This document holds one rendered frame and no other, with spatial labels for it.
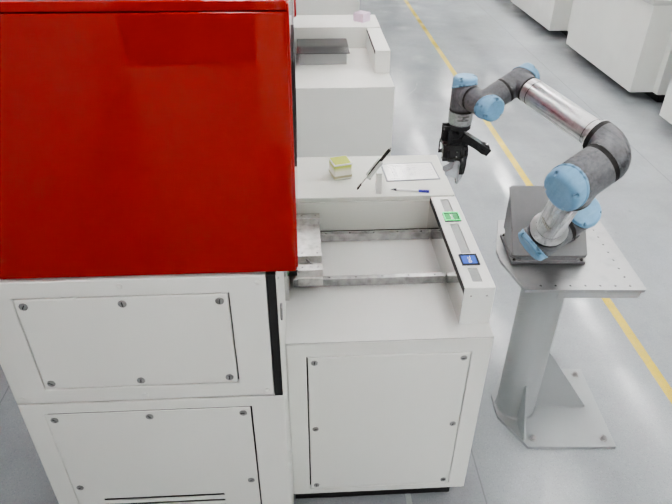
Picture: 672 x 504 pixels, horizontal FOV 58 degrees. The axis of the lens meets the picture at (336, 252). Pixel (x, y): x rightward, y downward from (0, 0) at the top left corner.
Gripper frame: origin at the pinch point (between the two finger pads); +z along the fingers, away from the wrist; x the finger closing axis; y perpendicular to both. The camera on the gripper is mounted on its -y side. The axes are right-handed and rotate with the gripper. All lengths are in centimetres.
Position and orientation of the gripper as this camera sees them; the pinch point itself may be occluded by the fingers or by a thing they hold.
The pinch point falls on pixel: (458, 179)
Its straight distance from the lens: 209.9
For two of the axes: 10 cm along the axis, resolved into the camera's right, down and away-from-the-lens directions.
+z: -0.1, 8.3, 5.6
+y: -10.0, 0.3, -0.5
